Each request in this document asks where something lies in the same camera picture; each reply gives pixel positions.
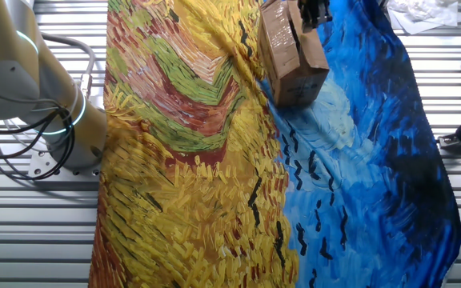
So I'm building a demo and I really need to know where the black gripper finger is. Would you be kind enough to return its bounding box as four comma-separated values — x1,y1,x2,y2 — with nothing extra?
315,0,334,26
297,0,317,33

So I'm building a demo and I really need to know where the brown cardboard box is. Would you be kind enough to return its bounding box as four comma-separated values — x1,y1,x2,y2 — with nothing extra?
257,0,331,109

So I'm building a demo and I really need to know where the white crumpled paper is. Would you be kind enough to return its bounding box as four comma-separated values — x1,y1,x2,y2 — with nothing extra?
385,0,461,36

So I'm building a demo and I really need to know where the blue yellow painted cloth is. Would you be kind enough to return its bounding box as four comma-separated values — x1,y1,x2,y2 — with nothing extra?
87,0,461,288

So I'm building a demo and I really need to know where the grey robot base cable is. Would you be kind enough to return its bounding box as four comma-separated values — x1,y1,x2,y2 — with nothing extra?
40,33,97,100

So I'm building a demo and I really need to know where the black base cable bundle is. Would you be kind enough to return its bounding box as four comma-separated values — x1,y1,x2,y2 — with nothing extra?
0,106,76,182

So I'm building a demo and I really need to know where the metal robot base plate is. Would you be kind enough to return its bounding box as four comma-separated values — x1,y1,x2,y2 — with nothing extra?
27,148,102,180

